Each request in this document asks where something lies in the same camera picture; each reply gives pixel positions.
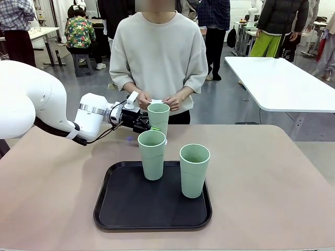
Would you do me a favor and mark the black backpack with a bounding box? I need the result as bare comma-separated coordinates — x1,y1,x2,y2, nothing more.
226,25,238,49

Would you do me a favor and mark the person's right forearm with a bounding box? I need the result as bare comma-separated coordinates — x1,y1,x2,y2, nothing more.
122,82,142,99

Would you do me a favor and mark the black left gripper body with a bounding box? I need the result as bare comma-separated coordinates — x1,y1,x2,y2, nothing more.
121,107,142,131

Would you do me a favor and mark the grey plastic step stool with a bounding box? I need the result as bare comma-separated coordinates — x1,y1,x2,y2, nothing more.
72,53,93,77

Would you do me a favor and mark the person's right hand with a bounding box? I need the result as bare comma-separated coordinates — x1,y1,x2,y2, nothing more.
136,90,153,110

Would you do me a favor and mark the pale green plastic cup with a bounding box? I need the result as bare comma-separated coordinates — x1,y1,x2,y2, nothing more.
179,143,211,199
138,130,168,181
147,103,171,141

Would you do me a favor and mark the person in blue checked shirt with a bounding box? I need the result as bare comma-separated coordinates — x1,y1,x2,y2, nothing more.
197,0,231,82

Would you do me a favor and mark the white background table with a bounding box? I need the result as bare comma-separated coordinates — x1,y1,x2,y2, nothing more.
224,56,335,142

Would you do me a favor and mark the person in beige top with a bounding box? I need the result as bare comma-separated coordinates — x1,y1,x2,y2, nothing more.
109,4,209,126

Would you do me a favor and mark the person in light clothing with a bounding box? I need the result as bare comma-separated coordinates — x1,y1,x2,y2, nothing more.
311,25,335,82

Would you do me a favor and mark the white background desk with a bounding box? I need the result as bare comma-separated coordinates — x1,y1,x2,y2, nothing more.
27,26,65,68

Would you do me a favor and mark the seated person in floral shirt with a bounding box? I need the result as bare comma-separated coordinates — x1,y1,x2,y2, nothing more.
64,4,107,71

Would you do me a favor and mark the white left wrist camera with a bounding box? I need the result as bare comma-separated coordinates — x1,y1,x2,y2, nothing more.
126,90,139,110

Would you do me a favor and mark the person in plaid shirt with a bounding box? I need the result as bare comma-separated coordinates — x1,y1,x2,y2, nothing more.
0,0,37,68

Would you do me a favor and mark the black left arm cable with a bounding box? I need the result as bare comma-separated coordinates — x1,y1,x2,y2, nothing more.
34,117,125,146

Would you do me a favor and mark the grey background workbench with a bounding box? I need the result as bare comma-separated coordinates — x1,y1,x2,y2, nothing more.
233,20,261,57

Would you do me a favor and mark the person's left hand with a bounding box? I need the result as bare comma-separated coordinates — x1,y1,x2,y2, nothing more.
162,93,182,112

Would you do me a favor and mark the person in black printed trousers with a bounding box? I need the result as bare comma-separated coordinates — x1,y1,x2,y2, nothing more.
281,32,302,63

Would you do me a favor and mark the black plastic serving tray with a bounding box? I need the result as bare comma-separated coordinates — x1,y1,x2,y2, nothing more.
93,161,213,231

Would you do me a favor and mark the person in black puffer jacket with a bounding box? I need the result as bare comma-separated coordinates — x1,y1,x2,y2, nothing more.
248,0,310,59

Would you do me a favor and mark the person's left forearm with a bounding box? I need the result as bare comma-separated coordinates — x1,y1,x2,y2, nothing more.
176,86,194,102

